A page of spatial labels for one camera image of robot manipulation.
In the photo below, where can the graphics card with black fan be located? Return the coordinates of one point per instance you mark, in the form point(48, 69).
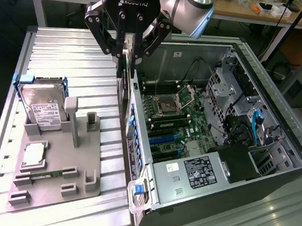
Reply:
point(124, 89)

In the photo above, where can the black RAM slot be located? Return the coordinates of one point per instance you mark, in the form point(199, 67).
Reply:
point(161, 84)
point(161, 91)

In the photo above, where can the thin metal locking lever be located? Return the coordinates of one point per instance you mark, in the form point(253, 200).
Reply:
point(157, 88)

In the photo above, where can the metal socket cover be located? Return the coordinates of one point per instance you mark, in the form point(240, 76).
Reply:
point(188, 87)

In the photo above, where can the CPU socket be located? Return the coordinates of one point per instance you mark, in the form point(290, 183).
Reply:
point(166, 105)

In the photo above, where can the silver drive cage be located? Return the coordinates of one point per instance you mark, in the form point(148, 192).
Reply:
point(221, 92)

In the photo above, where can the blue disk caddy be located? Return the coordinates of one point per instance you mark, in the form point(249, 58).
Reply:
point(25, 79)

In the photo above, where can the dark RAM stick with label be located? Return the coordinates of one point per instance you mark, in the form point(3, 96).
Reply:
point(168, 123)

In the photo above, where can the silver hard disk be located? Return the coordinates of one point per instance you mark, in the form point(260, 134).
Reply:
point(43, 109)

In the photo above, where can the green motherboard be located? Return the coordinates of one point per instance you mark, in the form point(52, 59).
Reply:
point(202, 125)

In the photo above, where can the silver chipset heatsink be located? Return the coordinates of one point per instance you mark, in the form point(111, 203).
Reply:
point(194, 148)

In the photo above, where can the black expansion slot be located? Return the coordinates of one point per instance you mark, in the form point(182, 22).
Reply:
point(167, 154)

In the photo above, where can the white and black device box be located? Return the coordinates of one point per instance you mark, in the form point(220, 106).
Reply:
point(279, 11)

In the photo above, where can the black stand pole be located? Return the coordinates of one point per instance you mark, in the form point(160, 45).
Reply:
point(292, 25)

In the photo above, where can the silver CPU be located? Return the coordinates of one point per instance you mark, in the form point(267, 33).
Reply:
point(33, 154)

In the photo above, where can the green RAM stick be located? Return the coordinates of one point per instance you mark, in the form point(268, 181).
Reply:
point(53, 174)

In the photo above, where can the black plastic fan shroud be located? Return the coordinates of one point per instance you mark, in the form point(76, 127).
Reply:
point(239, 163)

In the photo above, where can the grey power supply unit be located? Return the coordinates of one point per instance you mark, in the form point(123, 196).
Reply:
point(181, 189)

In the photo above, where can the silver disk bay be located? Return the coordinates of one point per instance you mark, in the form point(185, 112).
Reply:
point(273, 160)

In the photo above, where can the grey parts rack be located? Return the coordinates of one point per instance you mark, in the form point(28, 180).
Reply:
point(53, 197)

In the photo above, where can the open black PC case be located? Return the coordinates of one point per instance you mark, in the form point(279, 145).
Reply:
point(210, 218)

